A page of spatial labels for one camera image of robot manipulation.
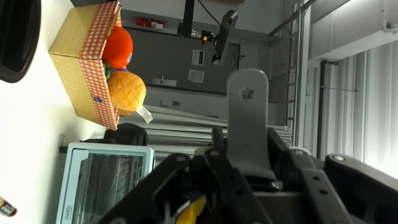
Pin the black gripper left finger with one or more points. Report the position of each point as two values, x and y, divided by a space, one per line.
236 194

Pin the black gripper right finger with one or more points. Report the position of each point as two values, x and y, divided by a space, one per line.
323 194

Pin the black bag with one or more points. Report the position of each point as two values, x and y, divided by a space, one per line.
124 135

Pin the light blue toaster oven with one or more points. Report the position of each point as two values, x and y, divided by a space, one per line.
103 187

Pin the orange plush pineapple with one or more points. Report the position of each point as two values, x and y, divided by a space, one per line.
126 91

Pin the grey door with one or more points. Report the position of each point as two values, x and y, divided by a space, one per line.
165 58

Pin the green plush leaf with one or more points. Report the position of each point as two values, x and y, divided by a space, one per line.
107 70

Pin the red plush fruit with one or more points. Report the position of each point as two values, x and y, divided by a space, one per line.
118 45

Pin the red checkered cardboard box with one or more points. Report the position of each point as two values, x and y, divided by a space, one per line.
70 63

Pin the small brown item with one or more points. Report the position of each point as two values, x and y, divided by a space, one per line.
7 207

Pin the black stereo camera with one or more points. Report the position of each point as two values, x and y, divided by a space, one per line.
224 35

